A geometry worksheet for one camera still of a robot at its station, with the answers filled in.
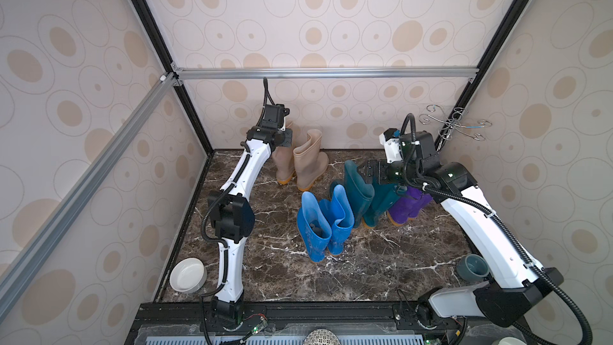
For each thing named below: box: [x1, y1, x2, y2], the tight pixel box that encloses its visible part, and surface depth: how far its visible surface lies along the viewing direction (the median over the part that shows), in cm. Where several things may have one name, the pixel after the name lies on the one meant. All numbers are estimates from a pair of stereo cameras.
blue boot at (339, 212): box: [318, 184, 355, 256], surface depth 71 cm
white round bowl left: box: [169, 257, 208, 294], surface depth 82 cm
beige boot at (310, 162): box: [292, 128, 329, 192], surface depth 91 cm
